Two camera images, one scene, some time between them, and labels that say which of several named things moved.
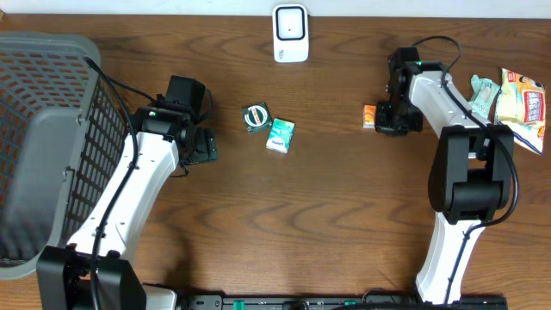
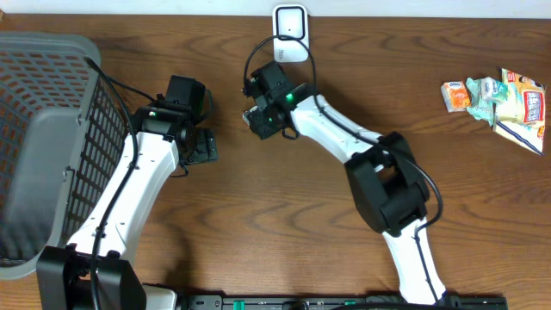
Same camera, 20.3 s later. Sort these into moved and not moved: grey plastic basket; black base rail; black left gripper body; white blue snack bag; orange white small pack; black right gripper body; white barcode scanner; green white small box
Moved: orange white small pack; black right gripper body; green white small box
Not moved: grey plastic basket; black base rail; black left gripper body; white barcode scanner; white blue snack bag
